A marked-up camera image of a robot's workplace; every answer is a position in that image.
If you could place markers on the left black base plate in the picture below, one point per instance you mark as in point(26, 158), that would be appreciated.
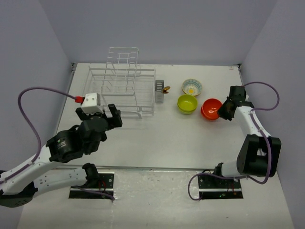
point(100, 189)

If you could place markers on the orange bowl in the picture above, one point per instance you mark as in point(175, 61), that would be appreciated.
point(211, 106)
point(208, 117)

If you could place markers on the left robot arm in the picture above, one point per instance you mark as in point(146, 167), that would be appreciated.
point(20, 185)

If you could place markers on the white floral ceramic bowl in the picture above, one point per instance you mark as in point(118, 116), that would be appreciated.
point(192, 92)

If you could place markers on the white wire dish rack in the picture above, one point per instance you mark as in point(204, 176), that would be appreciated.
point(123, 82)

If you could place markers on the lime green bowl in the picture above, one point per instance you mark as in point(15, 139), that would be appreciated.
point(187, 111)
point(187, 101)

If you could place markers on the small brown object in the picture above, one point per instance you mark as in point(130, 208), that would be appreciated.
point(165, 90)

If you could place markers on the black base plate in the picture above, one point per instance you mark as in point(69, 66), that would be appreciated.
point(100, 189)
point(214, 188)

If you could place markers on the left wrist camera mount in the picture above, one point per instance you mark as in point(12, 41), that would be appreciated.
point(90, 103)

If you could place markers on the yellow sun pattern bowl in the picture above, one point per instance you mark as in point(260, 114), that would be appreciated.
point(192, 84)

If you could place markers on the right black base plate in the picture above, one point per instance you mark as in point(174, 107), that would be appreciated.
point(214, 188)

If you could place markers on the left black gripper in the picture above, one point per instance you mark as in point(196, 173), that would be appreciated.
point(116, 121)

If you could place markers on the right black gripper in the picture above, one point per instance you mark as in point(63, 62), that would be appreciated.
point(222, 114)

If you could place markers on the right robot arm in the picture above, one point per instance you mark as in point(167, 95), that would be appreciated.
point(259, 154)

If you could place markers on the grey cutlery holder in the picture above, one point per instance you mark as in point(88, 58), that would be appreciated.
point(159, 96)

